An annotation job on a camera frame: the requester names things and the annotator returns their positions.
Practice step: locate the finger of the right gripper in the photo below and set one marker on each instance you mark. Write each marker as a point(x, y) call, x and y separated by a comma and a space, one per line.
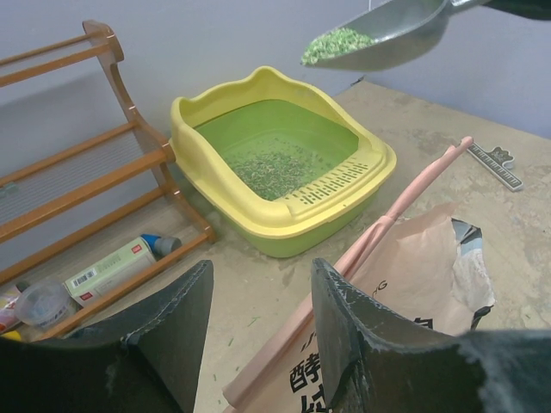
point(538, 10)

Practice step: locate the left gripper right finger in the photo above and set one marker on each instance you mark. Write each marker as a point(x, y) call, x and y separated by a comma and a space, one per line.
point(373, 359)

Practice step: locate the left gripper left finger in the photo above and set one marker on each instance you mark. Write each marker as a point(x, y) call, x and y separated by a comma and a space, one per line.
point(149, 355)

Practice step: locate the pink cat litter bag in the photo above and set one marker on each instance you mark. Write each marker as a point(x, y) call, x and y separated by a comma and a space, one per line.
point(428, 269)

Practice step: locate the silver metal scoop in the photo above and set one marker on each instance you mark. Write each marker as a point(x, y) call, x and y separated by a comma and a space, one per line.
point(402, 30)

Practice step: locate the metal bag clip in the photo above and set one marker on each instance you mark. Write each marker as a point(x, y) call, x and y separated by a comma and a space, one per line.
point(499, 162)

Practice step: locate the pale green long box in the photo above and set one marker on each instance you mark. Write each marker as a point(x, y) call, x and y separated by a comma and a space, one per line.
point(107, 274)

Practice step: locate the yellow green litter box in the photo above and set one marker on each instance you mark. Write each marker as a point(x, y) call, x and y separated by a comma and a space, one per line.
point(281, 160)

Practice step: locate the green litter pellets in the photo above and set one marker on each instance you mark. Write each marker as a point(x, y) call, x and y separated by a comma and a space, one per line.
point(334, 44)

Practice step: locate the blue grey bottle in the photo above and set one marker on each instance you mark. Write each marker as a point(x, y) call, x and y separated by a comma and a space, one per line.
point(161, 246)

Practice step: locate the clear plastic cup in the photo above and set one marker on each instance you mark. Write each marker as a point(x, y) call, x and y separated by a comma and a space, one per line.
point(45, 304)

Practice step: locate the yellow small block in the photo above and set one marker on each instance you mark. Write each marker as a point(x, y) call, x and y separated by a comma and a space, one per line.
point(12, 335)

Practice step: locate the pink small package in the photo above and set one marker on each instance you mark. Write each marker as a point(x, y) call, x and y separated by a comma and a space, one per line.
point(8, 318)

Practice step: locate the brown wooden shelf rack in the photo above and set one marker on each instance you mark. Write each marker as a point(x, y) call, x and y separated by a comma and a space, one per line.
point(82, 174)

